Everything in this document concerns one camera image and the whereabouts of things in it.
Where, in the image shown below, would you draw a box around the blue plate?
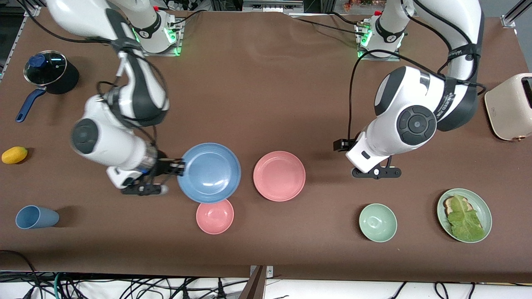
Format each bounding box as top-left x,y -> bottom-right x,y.
177,142 -> 242,204

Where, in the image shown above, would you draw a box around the pink plate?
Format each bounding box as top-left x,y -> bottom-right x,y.
253,151 -> 306,202

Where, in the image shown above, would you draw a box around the small pink bowl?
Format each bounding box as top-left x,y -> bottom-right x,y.
196,199 -> 234,235

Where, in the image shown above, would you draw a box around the small green bowl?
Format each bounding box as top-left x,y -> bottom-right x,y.
359,203 -> 398,243

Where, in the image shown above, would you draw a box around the large table cover mat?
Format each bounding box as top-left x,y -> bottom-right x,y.
0,6 -> 532,284

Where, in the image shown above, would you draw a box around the toasted bread slice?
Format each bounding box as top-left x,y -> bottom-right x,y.
443,196 -> 474,218

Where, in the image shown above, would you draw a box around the blue cup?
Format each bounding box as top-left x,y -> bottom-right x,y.
15,205 -> 59,230

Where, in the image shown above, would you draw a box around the orange flowers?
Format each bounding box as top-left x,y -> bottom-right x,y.
343,0 -> 388,12

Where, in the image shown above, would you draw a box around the green lettuce leaf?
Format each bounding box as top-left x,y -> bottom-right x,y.
447,194 -> 485,242

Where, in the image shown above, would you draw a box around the yellow lemon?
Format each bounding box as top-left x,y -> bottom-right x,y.
1,146 -> 28,164

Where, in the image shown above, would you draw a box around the glass lid with blue knob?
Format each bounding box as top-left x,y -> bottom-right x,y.
24,51 -> 67,86

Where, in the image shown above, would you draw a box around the green plate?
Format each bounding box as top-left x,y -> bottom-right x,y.
437,188 -> 493,243

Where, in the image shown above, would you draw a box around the grey metal device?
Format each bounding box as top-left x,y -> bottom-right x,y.
242,0 -> 305,14

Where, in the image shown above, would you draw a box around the beige toaster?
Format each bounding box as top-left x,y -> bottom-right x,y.
484,73 -> 532,142

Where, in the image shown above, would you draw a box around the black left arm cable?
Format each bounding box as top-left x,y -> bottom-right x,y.
347,0 -> 488,142

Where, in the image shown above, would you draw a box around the black cable to left base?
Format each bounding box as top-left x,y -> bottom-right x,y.
290,12 -> 366,38

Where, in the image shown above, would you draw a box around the black cable to base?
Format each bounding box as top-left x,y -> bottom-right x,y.
170,9 -> 209,27
290,12 -> 366,38

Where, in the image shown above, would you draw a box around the black pot with blue handle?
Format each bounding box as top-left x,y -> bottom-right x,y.
15,51 -> 80,123

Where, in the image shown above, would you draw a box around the metal table edge bracket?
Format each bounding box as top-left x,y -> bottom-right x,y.
249,265 -> 274,279

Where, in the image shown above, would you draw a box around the dark post under table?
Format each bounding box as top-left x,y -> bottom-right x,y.
239,266 -> 266,299

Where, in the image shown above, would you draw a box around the black cable to right base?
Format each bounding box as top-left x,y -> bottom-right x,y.
170,9 -> 209,27

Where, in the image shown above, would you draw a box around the thick black floor cable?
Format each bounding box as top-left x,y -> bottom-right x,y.
0,249 -> 40,299

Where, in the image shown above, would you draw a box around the aluminium frame profile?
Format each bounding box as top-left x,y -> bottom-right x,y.
501,0 -> 532,28

